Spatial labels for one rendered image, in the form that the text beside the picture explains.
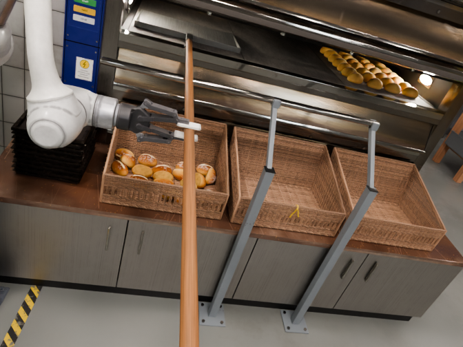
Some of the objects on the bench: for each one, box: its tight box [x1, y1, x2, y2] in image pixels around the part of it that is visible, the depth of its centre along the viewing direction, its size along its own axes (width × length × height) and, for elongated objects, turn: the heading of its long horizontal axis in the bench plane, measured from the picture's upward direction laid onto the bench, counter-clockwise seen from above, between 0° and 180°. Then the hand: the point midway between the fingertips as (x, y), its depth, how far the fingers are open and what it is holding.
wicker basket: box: [323, 147, 447, 251], centre depth 214 cm, size 49×56×28 cm
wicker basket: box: [99, 102, 230, 220], centre depth 185 cm, size 49×56×28 cm
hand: (187, 130), depth 113 cm, fingers closed on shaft, 3 cm apart
